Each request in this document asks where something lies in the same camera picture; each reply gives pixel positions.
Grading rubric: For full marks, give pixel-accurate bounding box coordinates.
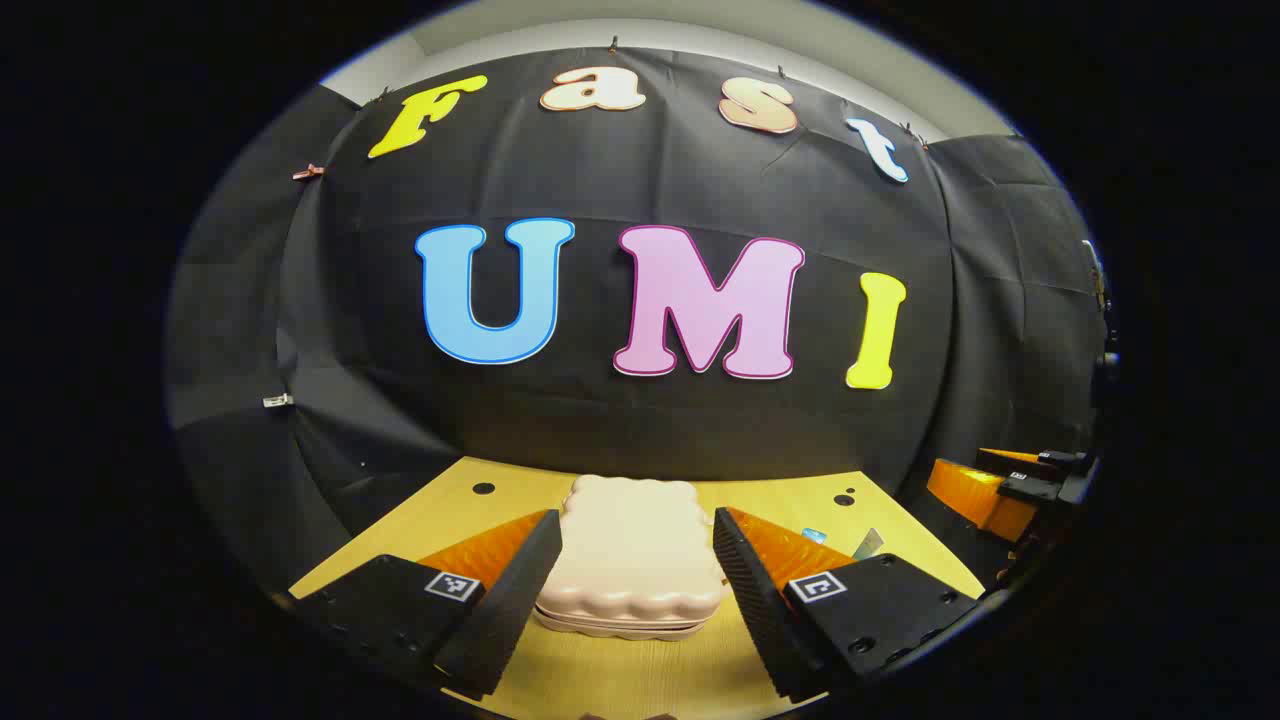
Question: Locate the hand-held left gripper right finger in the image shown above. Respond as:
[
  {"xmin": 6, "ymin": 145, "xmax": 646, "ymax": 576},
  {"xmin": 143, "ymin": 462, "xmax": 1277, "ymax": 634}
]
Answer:
[{"xmin": 712, "ymin": 506, "xmax": 986, "ymax": 704}]

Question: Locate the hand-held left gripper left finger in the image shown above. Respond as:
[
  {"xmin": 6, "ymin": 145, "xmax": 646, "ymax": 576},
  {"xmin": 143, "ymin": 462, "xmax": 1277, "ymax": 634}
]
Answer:
[{"xmin": 290, "ymin": 508, "xmax": 564, "ymax": 701}]

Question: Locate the black backdrop cloth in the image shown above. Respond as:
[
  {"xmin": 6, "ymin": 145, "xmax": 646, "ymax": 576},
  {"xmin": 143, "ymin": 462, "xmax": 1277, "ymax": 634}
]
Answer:
[{"xmin": 165, "ymin": 45, "xmax": 1111, "ymax": 601}]

